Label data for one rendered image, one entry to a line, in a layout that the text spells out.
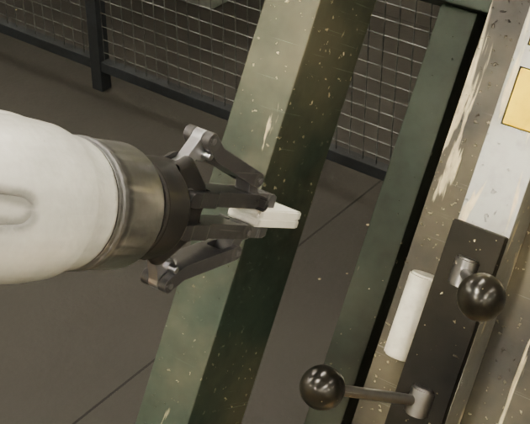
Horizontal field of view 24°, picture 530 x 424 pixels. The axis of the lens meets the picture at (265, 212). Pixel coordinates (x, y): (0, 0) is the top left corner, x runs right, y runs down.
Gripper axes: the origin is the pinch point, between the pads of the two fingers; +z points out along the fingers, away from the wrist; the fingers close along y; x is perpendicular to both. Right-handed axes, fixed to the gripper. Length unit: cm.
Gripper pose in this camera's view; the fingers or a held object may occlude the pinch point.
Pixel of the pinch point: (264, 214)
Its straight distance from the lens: 102.9
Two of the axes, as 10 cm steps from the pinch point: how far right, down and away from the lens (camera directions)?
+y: -3.0, 9.4, 1.4
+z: 5.0, 0.3, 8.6
